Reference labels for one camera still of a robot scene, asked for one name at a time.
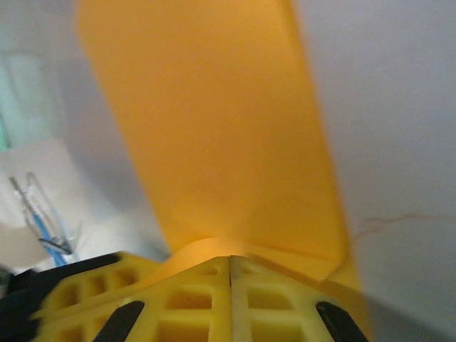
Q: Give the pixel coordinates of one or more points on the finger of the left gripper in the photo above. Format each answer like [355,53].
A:
[71,326]
[92,281]

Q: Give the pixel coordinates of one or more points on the blue tube stethoscope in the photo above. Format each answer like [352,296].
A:
[46,235]

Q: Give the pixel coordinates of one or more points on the mint green zip case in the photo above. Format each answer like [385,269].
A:
[14,99]

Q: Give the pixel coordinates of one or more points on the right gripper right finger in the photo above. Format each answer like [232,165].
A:
[285,313]

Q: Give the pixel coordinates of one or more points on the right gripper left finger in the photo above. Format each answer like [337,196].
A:
[185,313]

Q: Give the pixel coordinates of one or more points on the orange square paper sheet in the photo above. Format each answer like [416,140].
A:
[213,124]

